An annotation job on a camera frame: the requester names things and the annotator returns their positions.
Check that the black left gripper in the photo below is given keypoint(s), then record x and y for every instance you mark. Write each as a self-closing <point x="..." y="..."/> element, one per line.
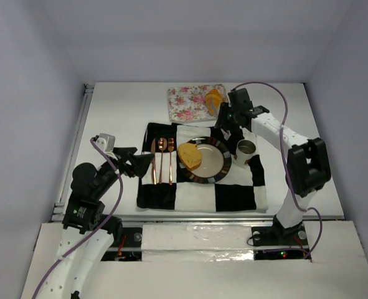
<point x="125" y="161"/>

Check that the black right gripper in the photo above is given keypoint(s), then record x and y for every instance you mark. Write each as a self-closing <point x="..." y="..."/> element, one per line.
<point x="225" y="121"/>

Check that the orange croissant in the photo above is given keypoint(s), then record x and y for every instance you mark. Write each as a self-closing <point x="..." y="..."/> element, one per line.
<point x="207" y="98"/>

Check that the bread slice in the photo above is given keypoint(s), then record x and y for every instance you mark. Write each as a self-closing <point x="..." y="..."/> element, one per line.
<point x="190" y="155"/>

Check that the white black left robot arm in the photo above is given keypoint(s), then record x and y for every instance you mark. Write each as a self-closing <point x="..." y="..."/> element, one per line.
<point x="87" y="232"/>

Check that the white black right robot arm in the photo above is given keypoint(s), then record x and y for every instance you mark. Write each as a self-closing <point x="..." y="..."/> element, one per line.
<point x="305" y="162"/>

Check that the copper table knife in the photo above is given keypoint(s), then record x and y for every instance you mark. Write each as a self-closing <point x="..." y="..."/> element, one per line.
<point x="153" y="163"/>

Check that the copper spoon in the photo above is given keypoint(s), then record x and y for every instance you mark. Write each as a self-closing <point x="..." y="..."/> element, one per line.
<point x="162" y="145"/>

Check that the steel cup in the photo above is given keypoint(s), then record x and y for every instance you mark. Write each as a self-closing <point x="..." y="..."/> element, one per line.
<point x="245" y="151"/>

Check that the copper fork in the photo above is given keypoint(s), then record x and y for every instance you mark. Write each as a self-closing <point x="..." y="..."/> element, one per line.
<point x="170" y="146"/>

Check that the dark rimmed ceramic plate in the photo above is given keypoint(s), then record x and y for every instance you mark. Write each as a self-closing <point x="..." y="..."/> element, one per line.
<point x="216" y="161"/>

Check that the floral rectangular tray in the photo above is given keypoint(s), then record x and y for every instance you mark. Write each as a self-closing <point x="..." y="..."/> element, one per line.
<point x="186" y="104"/>

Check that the black white checkered cloth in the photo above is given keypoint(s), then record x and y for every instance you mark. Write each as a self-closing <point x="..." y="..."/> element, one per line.
<point x="243" y="189"/>

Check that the white foam front panel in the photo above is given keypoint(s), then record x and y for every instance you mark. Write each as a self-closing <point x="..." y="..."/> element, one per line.
<point x="195" y="243"/>

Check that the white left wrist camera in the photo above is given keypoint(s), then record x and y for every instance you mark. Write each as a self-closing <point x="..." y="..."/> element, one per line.
<point x="104" y="144"/>

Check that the aluminium frame rail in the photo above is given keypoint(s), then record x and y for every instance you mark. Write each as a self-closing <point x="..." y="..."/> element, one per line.
<point x="57" y="214"/>

